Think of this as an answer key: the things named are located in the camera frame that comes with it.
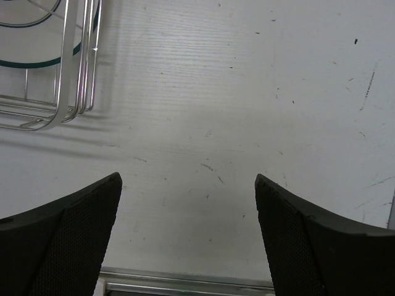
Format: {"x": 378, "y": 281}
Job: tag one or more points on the right aluminium frame rail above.
{"x": 120, "y": 281}

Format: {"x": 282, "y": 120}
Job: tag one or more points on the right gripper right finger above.
{"x": 312, "y": 251}

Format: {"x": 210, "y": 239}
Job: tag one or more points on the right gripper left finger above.
{"x": 58, "y": 248}

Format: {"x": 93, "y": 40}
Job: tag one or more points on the wire dish rack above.
{"x": 35, "y": 99}

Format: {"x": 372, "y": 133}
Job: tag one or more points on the white plate right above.
{"x": 31, "y": 33}

